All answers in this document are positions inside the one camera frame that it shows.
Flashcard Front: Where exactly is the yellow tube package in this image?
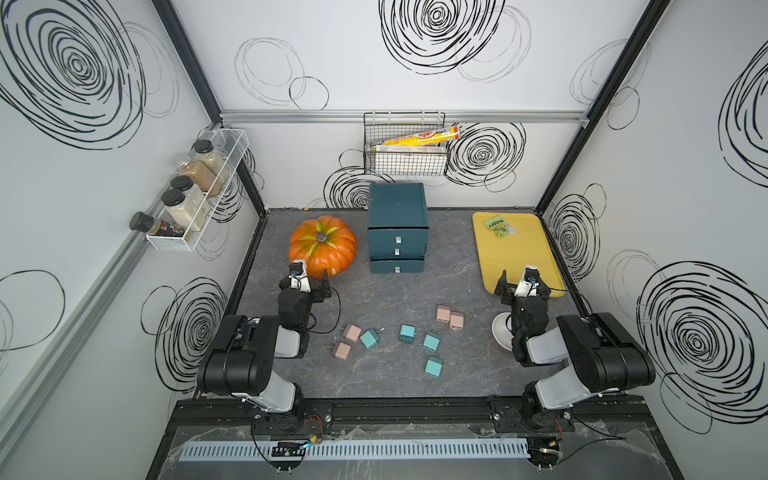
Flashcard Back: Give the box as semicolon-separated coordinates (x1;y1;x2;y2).
376;126;460;147

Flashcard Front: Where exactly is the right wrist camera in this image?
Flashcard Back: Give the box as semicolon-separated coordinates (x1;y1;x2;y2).
515;266;540;298

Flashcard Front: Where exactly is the grey cable duct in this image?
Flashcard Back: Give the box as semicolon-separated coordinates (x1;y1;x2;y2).
178;438;530;462

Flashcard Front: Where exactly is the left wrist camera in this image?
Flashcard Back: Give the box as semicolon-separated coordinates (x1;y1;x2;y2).
288;259;311;293

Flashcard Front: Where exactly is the green snack packet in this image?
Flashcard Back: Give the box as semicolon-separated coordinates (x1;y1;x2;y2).
483;215;516;238

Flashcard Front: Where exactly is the pink plug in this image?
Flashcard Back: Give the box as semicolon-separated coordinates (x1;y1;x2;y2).
332;341;352;360
436;305;451;323
449;311;465;331
343;324;362;343

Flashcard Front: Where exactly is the teal plug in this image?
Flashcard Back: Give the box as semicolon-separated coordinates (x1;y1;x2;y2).
425;356;443;378
360;329;380;350
399;325;416;343
423;332;441;352

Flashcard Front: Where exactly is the teal drawer cabinet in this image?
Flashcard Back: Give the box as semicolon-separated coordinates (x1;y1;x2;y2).
367;183;429;250

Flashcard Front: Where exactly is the black wire basket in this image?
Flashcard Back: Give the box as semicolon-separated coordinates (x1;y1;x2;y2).
363;111;449;176

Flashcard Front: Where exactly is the teal drawer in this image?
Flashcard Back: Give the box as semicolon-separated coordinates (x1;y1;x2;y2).
369;243;426;261
370;258;425;274
368;228;429;248

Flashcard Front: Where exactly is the spice jar brown powder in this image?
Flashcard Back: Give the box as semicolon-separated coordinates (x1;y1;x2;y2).
177;158;223;197

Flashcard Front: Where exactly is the teal bottom drawer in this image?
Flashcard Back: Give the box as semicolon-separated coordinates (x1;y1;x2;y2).
370;258;425;274

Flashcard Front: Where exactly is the teal top drawer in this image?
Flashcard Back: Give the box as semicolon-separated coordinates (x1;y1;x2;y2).
368;228;429;248

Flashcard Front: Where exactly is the spice jar beige powder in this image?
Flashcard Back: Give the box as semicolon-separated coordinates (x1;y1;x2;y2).
192;139;227;181

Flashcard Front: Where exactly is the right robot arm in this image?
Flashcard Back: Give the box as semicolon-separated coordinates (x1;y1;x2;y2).
492;266;656;419

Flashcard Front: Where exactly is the spice jar cream powder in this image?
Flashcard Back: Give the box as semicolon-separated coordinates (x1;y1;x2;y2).
161;188;205;232

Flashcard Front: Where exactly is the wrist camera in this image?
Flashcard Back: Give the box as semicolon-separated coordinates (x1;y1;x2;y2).
515;266;540;298
288;259;311;293

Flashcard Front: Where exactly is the teal middle drawer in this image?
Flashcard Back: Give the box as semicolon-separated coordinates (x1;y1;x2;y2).
369;243;426;261

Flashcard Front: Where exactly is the white bowl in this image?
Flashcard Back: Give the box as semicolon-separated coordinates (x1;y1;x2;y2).
491;313;514;351

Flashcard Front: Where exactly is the orange pumpkin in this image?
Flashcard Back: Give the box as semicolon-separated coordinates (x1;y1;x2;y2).
288;216;358;279

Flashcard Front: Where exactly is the spice jar white powder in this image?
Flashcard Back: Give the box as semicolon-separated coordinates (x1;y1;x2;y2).
170;175;210;215

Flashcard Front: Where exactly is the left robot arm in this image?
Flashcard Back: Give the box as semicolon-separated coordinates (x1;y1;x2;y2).
196;264;331;414

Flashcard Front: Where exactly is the yellow tray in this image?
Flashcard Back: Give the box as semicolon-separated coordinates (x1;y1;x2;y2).
472;212;565;298

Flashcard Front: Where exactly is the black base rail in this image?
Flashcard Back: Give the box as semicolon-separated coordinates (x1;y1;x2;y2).
165;395;650;438

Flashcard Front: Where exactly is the dark sauce bottle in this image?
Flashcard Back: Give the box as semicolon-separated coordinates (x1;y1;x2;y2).
129;212;185;238

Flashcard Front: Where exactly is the clear wall shelf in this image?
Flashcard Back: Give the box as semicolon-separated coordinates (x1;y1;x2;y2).
145;128;249;258

